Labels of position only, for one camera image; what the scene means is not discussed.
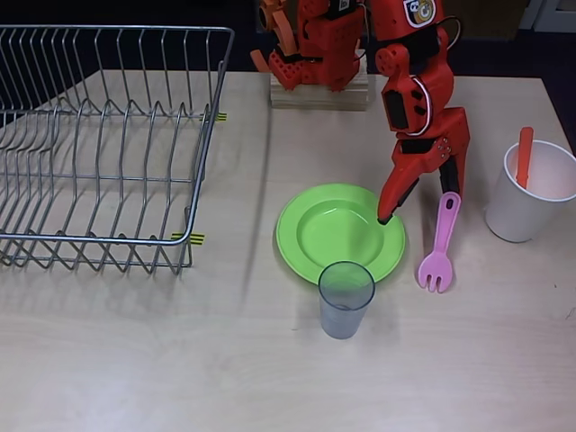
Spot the green plastic plate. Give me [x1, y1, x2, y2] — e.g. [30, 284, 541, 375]
[274, 182, 408, 287]

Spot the metal wire dish rack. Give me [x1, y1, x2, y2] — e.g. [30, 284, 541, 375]
[0, 25, 236, 276]

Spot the clear grey plastic cup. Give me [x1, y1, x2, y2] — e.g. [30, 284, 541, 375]
[317, 260, 376, 341]

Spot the light orange clamp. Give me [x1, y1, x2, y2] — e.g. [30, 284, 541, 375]
[249, 0, 301, 74]

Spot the white wrist servo cable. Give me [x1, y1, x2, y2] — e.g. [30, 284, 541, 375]
[395, 76, 434, 137]

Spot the brown partition board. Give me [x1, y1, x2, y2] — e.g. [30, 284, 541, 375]
[449, 0, 528, 41]

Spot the pink plastic fork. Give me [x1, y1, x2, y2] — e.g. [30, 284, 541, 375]
[418, 192, 463, 294]

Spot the stacked wooden base block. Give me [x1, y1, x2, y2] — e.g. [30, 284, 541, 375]
[269, 74, 371, 113]

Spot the orange plastic utensil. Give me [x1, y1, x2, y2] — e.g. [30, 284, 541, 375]
[515, 126, 536, 189]

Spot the long yellow black tape marker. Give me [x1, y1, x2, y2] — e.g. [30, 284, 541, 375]
[170, 232, 207, 247]

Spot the white paper cup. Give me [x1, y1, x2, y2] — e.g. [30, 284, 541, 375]
[484, 139, 576, 244]

